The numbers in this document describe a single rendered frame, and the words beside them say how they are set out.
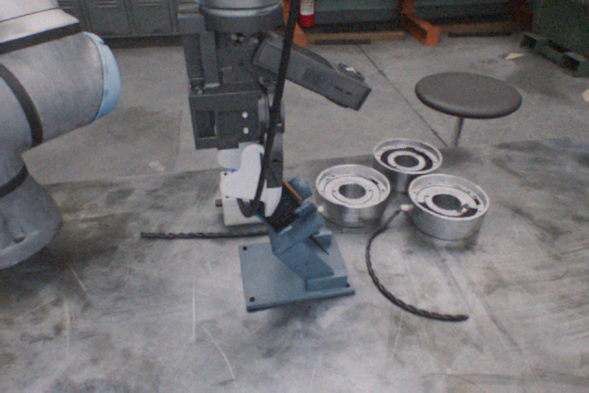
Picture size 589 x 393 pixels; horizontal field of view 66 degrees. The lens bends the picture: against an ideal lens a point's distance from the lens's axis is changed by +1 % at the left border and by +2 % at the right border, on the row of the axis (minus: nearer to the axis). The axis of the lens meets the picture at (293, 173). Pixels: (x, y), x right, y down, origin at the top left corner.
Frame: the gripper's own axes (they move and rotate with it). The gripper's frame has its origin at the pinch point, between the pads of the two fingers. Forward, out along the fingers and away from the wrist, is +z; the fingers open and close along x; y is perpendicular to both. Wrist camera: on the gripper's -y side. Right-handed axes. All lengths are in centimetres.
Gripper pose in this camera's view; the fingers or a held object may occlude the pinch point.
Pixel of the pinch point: (271, 195)
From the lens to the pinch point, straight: 48.8
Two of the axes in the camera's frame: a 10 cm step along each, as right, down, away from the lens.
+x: 1.8, 5.5, -8.1
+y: -9.8, 1.0, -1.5
